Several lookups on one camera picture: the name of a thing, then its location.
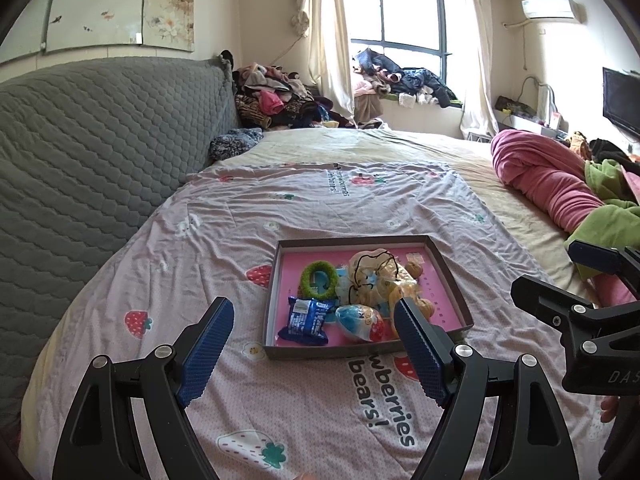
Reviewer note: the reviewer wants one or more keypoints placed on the cream scrunchie with black trim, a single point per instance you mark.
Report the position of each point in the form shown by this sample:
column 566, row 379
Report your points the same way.
column 365, row 266

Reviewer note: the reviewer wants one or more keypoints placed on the shallow grey cardboard box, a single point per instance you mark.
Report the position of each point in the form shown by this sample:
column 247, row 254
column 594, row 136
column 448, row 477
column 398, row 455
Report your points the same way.
column 310, row 351

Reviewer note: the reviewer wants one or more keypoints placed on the floral wall picture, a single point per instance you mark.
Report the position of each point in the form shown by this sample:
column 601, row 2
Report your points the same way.
column 100, row 5

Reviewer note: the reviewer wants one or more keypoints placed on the green cloth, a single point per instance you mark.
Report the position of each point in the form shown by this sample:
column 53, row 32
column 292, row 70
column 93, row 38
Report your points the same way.
column 610, row 220

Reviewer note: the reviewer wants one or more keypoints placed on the white air conditioner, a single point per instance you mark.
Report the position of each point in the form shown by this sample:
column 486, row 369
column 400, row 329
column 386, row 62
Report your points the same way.
column 550, row 9

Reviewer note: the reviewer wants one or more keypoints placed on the dark bag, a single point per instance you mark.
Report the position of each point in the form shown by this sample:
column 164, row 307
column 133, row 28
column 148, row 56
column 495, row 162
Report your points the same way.
column 515, row 106

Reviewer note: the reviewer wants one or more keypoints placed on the cream curtain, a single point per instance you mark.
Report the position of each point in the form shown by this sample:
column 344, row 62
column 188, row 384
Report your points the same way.
column 477, row 60
column 325, row 35

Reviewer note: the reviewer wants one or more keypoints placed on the person's right hand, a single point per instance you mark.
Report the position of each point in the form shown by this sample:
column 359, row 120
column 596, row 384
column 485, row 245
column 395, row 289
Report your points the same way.
column 611, row 409

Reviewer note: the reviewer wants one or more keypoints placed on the egg-shaped candy packet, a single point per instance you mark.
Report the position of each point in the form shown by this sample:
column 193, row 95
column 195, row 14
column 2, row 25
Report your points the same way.
column 357, row 320

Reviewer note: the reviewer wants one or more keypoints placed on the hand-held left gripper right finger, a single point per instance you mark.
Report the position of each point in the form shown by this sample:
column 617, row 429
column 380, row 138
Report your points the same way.
column 420, row 355

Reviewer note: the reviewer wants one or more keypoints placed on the beige bed sheet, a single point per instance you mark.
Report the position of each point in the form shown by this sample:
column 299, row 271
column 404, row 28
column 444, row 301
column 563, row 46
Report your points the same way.
column 400, row 145

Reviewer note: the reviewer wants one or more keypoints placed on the black cloth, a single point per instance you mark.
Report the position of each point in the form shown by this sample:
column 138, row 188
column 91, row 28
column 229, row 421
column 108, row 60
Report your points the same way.
column 612, row 150

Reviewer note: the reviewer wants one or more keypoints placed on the clothes pile on windowsill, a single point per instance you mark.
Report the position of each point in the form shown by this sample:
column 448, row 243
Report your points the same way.
column 410, row 80

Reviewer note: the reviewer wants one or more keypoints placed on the pile of mixed clothes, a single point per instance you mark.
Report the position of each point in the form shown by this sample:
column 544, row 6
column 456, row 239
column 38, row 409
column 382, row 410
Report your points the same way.
column 275, row 95

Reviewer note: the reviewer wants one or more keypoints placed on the blue snack packet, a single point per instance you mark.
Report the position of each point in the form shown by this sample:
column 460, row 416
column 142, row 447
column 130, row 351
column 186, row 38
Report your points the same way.
column 305, row 317

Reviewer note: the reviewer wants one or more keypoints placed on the dark-framed window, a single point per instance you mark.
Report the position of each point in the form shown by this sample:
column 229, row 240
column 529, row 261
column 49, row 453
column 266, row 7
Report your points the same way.
column 400, row 10

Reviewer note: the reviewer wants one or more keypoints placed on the grey quilted headboard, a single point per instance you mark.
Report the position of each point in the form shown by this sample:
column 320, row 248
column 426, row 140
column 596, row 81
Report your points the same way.
column 100, row 160

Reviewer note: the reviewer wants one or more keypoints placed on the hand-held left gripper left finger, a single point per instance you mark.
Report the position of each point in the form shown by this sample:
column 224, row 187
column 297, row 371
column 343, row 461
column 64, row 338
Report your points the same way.
column 207, row 355

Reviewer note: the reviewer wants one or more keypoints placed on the dark patterned cloth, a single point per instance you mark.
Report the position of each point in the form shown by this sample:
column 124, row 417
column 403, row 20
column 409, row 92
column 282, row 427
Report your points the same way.
column 232, row 144

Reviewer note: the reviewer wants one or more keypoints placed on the black television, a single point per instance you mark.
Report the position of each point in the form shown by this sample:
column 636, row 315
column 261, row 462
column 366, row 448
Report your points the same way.
column 622, row 102

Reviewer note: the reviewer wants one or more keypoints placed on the small yellow cracker packet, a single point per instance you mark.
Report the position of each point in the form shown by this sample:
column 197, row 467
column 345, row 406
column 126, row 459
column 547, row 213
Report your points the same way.
column 400, row 290

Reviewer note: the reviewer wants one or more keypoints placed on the pink quilt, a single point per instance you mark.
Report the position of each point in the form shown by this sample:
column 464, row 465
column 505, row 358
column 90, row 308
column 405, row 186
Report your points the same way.
column 540, row 170

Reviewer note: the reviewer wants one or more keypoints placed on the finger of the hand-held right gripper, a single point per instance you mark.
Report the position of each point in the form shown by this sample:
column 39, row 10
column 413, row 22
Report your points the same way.
column 540, row 295
column 595, row 257

